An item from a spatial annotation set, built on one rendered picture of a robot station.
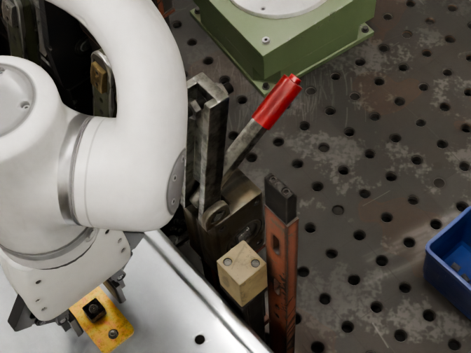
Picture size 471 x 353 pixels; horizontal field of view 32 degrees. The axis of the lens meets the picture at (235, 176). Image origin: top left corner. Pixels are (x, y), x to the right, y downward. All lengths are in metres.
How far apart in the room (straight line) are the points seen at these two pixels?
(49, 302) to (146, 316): 0.14
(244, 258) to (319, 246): 0.42
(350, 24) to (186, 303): 0.66
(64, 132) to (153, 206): 0.07
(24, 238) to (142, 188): 0.11
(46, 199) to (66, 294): 0.18
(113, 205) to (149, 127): 0.06
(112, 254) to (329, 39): 0.71
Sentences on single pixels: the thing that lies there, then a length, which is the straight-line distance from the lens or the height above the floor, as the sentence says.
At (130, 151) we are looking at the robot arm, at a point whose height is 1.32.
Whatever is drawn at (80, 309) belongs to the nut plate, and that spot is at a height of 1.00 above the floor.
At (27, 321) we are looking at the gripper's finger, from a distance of 0.74.
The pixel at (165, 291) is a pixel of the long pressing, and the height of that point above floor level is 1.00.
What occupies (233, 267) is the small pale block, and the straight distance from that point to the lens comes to 0.75.
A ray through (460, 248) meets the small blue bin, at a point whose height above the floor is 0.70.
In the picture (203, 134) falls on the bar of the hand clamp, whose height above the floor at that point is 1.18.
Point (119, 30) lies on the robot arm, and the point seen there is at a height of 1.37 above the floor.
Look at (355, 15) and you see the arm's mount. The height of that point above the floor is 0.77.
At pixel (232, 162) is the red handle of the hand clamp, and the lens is 0.77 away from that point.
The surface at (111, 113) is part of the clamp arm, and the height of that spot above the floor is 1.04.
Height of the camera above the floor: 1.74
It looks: 58 degrees down
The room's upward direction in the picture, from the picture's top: 6 degrees counter-clockwise
